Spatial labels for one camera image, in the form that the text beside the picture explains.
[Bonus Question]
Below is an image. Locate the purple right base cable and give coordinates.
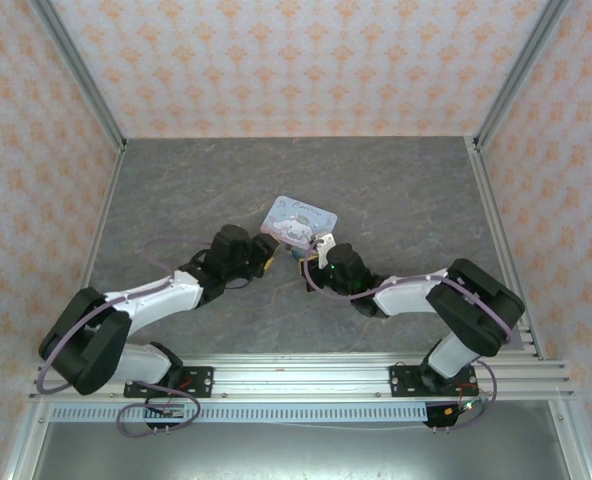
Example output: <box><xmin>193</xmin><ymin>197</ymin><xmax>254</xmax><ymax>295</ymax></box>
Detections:
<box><xmin>428</xmin><ymin>359</ymin><xmax>500</xmax><ymax>434</ymax></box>

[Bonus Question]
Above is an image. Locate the small circuit board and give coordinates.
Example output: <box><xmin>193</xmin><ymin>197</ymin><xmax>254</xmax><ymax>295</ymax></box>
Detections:
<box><xmin>147</xmin><ymin>403</ymin><xmax>186</xmax><ymax>420</ymax></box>
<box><xmin>444</xmin><ymin>398</ymin><xmax>488</xmax><ymax>417</ymax></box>

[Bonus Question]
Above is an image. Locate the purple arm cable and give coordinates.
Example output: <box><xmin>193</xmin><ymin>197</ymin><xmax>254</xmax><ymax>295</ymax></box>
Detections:
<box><xmin>35</xmin><ymin>238</ymin><xmax>213</xmax><ymax>397</ymax></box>
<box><xmin>303</xmin><ymin>257</ymin><xmax>513</xmax><ymax>347</ymax></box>

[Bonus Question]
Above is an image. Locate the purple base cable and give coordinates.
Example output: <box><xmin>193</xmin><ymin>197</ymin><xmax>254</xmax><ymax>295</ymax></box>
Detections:
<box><xmin>428</xmin><ymin>359</ymin><xmax>500</xmax><ymax>434</ymax></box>
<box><xmin>115</xmin><ymin>381</ymin><xmax>203</xmax><ymax>438</ymax></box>

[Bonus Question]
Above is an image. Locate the aluminium side frame rail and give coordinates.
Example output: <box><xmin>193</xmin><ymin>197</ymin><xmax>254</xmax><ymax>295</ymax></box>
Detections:
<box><xmin>467</xmin><ymin>138</ymin><xmax>548</xmax><ymax>362</ymax></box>
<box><xmin>78</xmin><ymin>143</ymin><xmax>128</xmax><ymax>301</ymax></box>

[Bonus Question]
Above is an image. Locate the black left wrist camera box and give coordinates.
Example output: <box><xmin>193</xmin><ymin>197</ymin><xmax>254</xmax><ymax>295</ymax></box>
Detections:
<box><xmin>252</xmin><ymin>233</ymin><xmax>282</xmax><ymax>261</ymax></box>

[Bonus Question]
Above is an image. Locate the white slotted cable duct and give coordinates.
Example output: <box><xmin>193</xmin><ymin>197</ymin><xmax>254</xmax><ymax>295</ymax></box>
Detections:
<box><xmin>48</xmin><ymin>401</ymin><xmax>431</xmax><ymax>422</ymax></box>

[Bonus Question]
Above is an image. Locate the aluminium frame corner post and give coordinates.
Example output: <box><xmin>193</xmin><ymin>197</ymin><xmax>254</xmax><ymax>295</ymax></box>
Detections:
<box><xmin>474</xmin><ymin>0</ymin><xmax>570</xmax><ymax>151</ymax></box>
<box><xmin>29</xmin><ymin>0</ymin><xmax>128</xmax><ymax>152</ymax></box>

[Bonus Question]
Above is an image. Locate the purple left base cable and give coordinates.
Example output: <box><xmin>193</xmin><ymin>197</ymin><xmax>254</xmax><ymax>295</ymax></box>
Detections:
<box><xmin>115</xmin><ymin>381</ymin><xmax>203</xmax><ymax>438</ymax></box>

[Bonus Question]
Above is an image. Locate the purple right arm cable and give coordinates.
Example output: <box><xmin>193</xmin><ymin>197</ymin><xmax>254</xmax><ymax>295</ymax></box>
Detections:
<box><xmin>303</xmin><ymin>257</ymin><xmax>513</xmax><ymax>347</ymax></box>

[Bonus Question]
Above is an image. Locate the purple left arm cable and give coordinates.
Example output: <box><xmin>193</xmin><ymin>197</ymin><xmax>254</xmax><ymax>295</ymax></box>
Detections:
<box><xmin>35</xmin><ymin>238</ymin><xmax>213</xmax><ymax>397</ymax></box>

